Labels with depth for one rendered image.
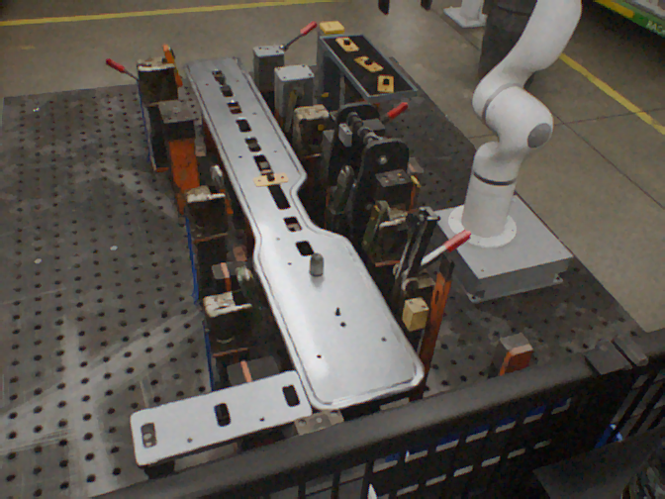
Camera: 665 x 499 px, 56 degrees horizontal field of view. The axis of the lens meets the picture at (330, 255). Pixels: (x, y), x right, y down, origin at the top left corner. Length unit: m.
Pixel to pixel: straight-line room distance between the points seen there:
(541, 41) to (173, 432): 1.11
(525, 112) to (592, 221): 1.91
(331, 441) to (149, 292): 1.34
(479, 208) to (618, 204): 1.92
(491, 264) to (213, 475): 1.37
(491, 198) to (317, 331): 0.70
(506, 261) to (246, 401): 0.89
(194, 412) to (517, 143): 0.94
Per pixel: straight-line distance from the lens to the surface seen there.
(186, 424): 1.09
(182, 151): 1.81
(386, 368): 1.15
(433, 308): 1.17
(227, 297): 1.20
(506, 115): 1.55
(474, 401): 0.45
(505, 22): 4.24
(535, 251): 1.79
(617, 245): 3.30
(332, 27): 1.98
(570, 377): 0.49
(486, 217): 1.73
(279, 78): 1.79
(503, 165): 1.63
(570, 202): 3.47
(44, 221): 2.03
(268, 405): 1.09
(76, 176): 2.19
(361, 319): 1.22
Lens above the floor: 1.90
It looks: 42 degrees down
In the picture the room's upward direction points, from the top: 4 degrees clockwise
